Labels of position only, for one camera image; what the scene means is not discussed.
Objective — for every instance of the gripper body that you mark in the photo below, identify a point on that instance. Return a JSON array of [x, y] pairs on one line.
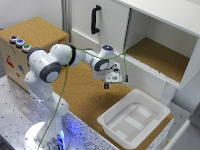
[[111, 74]]

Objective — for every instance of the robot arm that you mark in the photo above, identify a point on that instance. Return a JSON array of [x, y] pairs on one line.
[[50, 66]]

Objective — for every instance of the white plastic box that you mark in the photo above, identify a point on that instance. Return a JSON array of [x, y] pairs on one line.
[[135, 118]]

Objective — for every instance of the white sliding door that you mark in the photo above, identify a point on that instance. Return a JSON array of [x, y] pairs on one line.
[[110, 20]]

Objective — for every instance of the white cabinet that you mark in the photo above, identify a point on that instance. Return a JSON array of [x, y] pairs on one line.
[[160, 43]]

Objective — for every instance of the green button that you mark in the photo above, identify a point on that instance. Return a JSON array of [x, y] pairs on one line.
[[26, 47]]

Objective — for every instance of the blue button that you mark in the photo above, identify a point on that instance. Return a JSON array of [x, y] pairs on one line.
[[20, 42]]

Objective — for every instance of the red button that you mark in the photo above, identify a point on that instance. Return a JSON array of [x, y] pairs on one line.
[[13, 38]]

